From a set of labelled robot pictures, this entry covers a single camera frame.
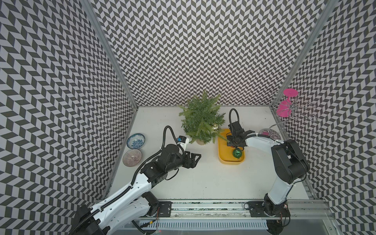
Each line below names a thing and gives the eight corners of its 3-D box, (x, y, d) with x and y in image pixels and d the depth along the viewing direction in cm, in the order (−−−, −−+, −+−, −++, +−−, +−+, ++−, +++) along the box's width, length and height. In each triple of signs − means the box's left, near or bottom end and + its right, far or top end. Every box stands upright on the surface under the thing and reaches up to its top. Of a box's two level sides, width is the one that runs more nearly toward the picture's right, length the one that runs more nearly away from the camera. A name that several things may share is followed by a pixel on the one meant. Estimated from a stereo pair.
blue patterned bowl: (128, 149, 97) (125, 145, 92) (132, 137, 103) (129, 133, 98) (143, 149, 97) (141, 145, 92) (146, 137, 103) (144, 133, 98)
